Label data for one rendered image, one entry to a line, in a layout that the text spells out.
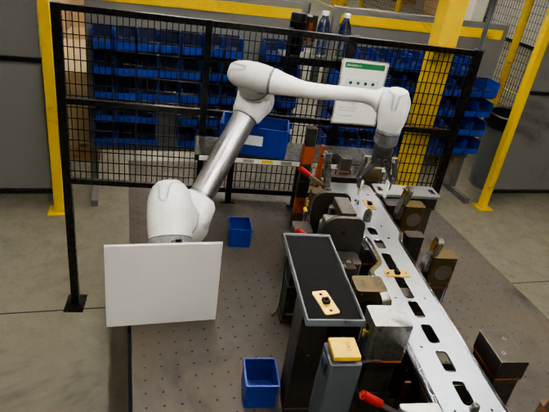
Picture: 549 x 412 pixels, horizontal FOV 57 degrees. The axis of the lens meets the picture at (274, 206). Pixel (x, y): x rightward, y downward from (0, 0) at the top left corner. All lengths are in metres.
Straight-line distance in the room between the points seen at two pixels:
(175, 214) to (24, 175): 2.12
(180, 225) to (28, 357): 1.25
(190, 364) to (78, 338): 1.22
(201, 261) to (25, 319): 1.49
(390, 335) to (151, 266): 0.77
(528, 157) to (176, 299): 3.77
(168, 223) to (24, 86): 1.98
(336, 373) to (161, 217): 0.91
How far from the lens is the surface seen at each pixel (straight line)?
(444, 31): 2.59
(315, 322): 1.18
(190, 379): 1.65
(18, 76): 3.55
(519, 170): 4.96
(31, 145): 3.70
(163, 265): 1.67
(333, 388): 1.17
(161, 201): 1.81
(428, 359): 1.43
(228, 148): 2.06
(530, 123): 4.79
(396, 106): 1.90
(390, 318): 1.33
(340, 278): 1.33
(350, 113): 2.50
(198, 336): 1.78
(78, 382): 2.62
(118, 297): 1.74
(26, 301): 3.10
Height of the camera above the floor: 1.91
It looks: 28 degrees down
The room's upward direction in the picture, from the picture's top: 8 degrees clockwise
